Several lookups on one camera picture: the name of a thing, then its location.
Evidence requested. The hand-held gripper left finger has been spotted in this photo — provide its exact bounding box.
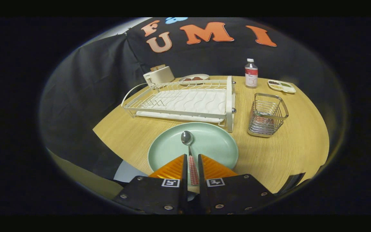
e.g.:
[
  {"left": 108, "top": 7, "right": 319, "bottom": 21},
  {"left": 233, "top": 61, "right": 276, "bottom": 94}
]
[{"left": 112, "top": 154, "right": 188, "bottom": 215}]

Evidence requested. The white toaster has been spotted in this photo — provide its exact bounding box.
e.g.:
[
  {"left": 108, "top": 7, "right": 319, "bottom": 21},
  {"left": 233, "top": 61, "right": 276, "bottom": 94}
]
[{"left": 143, "top": 66, "right": 175, "bottom": 87}]

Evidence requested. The black table clamp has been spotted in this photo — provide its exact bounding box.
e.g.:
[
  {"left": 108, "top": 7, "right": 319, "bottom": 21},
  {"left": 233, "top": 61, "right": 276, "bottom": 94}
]
[{"left": 282, "top": 172, "right": 306, "bottom": 194}]

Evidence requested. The clear bottle with red label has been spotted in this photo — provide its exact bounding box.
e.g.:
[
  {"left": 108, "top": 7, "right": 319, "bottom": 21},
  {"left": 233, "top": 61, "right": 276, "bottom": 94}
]
[{"left": 245, "top": 58, "right": 258, "bottom": 88}]

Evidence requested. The metal spoon with red handle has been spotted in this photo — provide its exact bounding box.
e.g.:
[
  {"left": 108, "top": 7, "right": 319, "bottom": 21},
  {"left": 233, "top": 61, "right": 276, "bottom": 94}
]
[{"left": 181, "top": 130, "right": 200, "bottom": 186}]

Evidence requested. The metal wire basket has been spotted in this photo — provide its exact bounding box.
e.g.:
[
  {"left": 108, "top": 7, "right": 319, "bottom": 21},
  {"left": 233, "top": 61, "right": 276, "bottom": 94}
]
[{"left": 247, "top": 93, "right": 289, "bottom": 138}]

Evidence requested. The small beige plate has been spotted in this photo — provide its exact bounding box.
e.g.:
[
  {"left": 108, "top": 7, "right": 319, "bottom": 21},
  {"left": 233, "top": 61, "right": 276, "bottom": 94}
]
[{"left": 178, "top": 74, "right": 210, "bottom": 85}]

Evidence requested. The white wire dish rack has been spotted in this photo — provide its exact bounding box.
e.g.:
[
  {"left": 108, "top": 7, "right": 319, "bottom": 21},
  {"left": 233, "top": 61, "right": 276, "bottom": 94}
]
[{"left": 121, "top": 76, "right": 237, "bottom": 133}]

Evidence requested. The white divided snack dish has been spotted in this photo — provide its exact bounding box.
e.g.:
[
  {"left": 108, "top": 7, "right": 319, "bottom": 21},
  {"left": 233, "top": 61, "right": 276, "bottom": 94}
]
[{"left": 267, "top": 79, "right": 296, "bottom": 94}]

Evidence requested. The light green plate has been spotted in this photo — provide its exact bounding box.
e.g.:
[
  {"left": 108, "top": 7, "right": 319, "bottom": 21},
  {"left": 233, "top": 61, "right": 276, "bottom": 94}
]
[{"left": 147, "top": 122, "right": 239, "bottom": 187}]

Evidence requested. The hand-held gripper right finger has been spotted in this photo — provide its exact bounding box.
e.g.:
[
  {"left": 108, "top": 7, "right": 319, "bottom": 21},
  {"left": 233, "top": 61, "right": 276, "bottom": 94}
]
[{"left": 198, "top": 154, "right": 275, "bottom": 215}]

